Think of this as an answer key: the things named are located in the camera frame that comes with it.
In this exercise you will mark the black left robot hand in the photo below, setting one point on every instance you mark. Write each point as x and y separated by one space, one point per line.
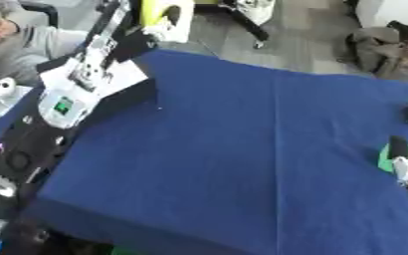
131 45

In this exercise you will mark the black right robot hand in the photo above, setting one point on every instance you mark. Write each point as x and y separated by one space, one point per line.
398 146

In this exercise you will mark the green and white block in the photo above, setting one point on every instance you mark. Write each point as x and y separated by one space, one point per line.
384 161

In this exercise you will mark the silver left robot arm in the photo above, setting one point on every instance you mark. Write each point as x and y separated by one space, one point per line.
62 106

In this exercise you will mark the yellow and white machine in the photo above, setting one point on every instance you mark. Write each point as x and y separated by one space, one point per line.
168 20

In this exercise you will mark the black chair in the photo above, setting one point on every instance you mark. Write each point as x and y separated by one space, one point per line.
44 9

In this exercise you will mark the person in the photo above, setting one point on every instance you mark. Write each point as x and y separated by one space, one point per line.
36 46

